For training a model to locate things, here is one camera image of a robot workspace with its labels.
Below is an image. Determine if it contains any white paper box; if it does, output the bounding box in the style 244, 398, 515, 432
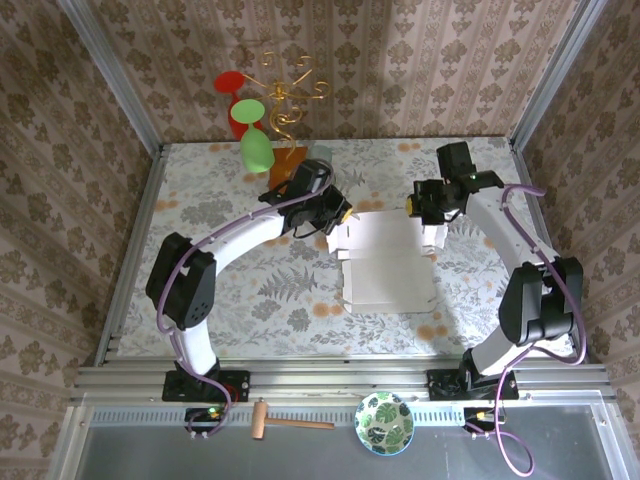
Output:
324, 208, 449, 315

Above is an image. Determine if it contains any green plastic wine glass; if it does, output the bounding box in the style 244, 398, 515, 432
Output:
230, 98, 276, 175

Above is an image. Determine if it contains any red plastic wine glass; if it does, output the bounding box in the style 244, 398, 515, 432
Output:
213, 70, 251, 141

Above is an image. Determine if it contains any floral tablecloth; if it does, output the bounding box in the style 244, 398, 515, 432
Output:
117, 137, 576, 359

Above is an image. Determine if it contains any small black control board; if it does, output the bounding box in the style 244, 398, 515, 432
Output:
185, 407, 226, 434
463, 407, 506, 434

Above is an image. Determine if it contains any leaf patterned bowl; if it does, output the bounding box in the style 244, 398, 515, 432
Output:
354, 391, 416, 456

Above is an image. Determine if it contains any wooden mallet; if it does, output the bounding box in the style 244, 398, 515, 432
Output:
250, 398, 335, 441

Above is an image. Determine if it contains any gold wire rack wooden base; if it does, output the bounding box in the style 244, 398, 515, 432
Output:
244, 49, 332, 192

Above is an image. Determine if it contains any aluminium side rail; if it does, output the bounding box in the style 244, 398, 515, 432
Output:
94, 144, 169, 366
509, 139, 589, 361

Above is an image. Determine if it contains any aluminium frame post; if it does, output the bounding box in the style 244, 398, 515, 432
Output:
509, 0, 604, 151
57, 0, 166, 156

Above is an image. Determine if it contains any aluminium cross rail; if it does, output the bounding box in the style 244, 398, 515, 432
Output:
69, 363, 614, 404

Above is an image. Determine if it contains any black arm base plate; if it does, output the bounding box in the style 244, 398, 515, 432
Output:
162, 368, 251, 403
426, 368, 520, 403

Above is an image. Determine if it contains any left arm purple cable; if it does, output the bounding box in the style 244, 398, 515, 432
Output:
157, 167, 337, 440

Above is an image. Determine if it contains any grey slotted cable duct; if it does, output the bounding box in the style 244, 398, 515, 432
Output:
89, 405, 466, 427

